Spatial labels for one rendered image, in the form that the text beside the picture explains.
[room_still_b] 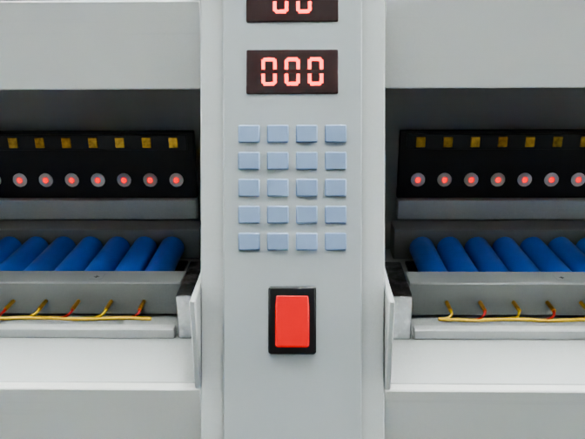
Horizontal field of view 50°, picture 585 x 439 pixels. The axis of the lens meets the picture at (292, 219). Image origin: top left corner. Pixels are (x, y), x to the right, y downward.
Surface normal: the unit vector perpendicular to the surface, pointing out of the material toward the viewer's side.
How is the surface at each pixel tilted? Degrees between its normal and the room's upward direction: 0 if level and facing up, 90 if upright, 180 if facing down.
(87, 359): 19
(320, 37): 90
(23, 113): 90
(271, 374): 90
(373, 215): 90
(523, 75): 109
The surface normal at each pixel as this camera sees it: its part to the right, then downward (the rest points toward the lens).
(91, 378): 0.00, -0.94
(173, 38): -0.02, 0.33
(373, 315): -0.02, 0.01
